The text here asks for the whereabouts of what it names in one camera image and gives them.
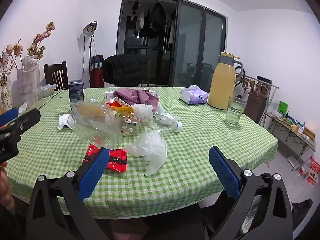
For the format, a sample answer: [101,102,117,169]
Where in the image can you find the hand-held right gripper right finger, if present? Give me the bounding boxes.
[209,146,294,240]

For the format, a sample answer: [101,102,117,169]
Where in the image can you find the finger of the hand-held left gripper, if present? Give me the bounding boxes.
[0,109,41,143]
[0,108,19,127]

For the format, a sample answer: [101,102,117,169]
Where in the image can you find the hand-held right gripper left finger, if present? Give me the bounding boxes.
[25,147,118,240]

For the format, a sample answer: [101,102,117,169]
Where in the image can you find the red black snack wrapper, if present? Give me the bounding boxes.
[84,144,128,172]

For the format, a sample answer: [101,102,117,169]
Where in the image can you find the white tissue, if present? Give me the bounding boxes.
[57,114,73,130]

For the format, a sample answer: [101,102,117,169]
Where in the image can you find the blue bottle cap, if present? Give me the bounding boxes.
[68,99,140,147]

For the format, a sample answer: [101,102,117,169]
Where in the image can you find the clear plastic packaging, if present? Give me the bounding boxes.
[117,116,142,137]

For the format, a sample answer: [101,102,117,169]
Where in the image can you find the dark blue box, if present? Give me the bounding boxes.
[68,79,84,100]

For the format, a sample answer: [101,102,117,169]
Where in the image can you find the white plastic bag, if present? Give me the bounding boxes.
[124,129,168,177]
[131,104,154,123]

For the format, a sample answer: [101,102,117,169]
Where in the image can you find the small crushed clear bottle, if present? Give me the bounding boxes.
[154,112,183,133]

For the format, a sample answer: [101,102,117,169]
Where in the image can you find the yellow snack wrapper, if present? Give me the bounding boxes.
[110,105,135,113]

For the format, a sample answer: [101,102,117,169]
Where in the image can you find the purple towel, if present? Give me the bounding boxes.
[113,88,160,112]

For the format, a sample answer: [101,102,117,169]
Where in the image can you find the person's left hand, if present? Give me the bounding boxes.
[0,167,15,212]

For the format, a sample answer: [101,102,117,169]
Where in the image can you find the floral ceramic vase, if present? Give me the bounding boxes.
[0,84,13,113]

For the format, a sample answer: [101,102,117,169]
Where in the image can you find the thin black rod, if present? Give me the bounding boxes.
[37,89,70,110]

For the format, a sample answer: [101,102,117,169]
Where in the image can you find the clear glass vase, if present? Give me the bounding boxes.
[22,56,42,109]

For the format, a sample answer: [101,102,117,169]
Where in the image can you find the glass bowl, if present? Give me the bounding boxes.
[41,84,57,98]

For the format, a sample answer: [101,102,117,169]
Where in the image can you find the table with green checked cloth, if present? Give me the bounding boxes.
[7,86,278,219]

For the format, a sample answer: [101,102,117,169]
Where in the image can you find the wooden chair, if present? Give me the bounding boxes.
[44,61,69,92]

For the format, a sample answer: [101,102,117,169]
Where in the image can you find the drinking glass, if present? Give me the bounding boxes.
[226,96,247,126]

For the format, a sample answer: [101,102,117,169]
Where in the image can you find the brown cabinet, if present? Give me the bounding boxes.
[244,76,272,124]

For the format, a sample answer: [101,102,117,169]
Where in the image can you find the folding table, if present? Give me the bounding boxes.
[259,112,316,172]

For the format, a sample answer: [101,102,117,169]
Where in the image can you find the large water bottle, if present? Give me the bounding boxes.
[299,155,315,179]

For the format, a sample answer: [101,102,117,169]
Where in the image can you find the dried flowers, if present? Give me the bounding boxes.
[0,21,55,85]

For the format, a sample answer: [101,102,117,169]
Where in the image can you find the red storage bag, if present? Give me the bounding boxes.
[89,54,104,88]

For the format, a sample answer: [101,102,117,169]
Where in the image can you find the purple tissue pack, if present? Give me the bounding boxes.
[179,85,209,105]

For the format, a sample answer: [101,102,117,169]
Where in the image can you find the green paper bag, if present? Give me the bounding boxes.
[278,101,288,117]

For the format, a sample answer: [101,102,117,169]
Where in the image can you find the white fruit box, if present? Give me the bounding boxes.
[305,174,318,187]

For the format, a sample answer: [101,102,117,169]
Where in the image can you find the yellow thermos jug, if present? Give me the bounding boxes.
[207,52,247,110]

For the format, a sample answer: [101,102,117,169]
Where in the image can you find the hanging dried foods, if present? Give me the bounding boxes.
[240,76,270,97]

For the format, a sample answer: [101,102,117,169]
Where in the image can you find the metal drying rack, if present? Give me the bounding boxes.
[235,72,279,130]

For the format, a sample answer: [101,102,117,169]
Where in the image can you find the black jacket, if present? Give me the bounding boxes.
[103,54,149,87]

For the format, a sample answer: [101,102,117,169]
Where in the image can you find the floor lamp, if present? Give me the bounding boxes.
[82,21,98,88]

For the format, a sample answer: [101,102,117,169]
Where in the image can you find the sliding glass door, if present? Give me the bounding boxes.
[116,0,227,93]

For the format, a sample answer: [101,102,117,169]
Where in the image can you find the hanging clothes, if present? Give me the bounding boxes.
[130,1,177,45]

